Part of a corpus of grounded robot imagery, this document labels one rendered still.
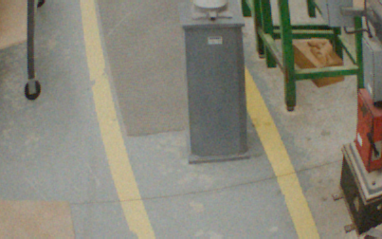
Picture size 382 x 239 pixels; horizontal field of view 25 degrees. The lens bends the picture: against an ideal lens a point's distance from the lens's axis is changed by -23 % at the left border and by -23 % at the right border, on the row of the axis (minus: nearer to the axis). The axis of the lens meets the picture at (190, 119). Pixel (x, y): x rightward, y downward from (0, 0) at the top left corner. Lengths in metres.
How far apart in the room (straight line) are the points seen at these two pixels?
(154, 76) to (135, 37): 0.49
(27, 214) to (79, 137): 2.06
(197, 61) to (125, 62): 1.13
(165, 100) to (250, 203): 0.95
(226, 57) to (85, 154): 0.85
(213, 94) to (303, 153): 0.54
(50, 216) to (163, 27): 3.10
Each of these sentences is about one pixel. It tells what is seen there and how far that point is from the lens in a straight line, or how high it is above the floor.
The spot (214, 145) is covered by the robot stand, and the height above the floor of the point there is 0.08.
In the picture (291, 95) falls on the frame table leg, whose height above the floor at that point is 0.10.
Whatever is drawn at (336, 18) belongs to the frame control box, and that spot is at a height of 0.97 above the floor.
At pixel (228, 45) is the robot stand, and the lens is 4.47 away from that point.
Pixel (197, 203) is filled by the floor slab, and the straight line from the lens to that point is 4.51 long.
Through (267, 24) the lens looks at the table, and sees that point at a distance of 5.34.
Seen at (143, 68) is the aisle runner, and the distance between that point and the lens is 5.49.
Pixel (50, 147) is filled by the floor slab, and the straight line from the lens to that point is 4.95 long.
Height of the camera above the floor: 2.70
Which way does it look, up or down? 32 degrees down
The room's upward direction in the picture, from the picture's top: 3 degrees counter-clockwise
